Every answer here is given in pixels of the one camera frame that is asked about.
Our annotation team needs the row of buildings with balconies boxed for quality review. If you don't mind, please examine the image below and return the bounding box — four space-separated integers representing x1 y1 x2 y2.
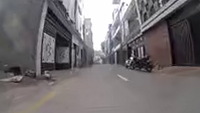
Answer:
101 0 200 73

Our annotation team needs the row of grey shopfront buildings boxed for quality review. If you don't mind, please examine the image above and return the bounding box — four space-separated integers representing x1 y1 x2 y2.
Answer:
0 0 97 80

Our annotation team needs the paved roadside strip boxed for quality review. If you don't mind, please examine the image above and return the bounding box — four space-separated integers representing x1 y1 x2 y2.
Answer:
0 67 83 112
152 63 200 82

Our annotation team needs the pile of rubble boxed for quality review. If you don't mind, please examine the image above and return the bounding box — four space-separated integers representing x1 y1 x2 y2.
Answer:
0 68 53 85

